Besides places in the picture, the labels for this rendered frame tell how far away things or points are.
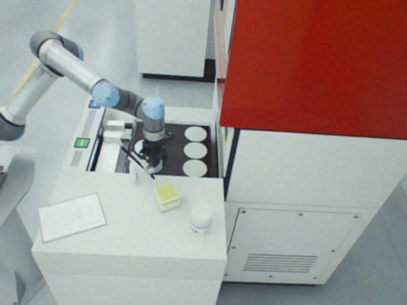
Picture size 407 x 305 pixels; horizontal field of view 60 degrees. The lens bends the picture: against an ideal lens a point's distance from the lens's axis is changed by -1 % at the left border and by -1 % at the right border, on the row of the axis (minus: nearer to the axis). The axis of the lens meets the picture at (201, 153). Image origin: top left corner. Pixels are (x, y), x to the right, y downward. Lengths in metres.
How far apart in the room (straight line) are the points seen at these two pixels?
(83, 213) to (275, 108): 0.74
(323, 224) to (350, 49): 0.88
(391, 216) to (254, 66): 2.06
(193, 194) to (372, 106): 0.68
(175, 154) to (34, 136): 1.76
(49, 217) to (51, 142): 1.76
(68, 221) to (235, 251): 0.89
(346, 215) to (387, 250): 1.05
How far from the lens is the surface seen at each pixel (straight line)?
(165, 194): 1.24
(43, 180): 2.77
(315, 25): 1.05
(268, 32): 1.03
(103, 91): 1.16
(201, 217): 1.16
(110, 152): 1.61
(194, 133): 1.66
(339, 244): 1.92
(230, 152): 1.29
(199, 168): 1.51
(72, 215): 1.31
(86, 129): 1.61
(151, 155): 1.35
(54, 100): 3.45
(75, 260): 1.27
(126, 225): 1.26
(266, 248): 1.85
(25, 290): 2.31
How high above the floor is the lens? 2.01
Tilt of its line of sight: 45 degrees down
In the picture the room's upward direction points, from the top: 7 degrees clockwise
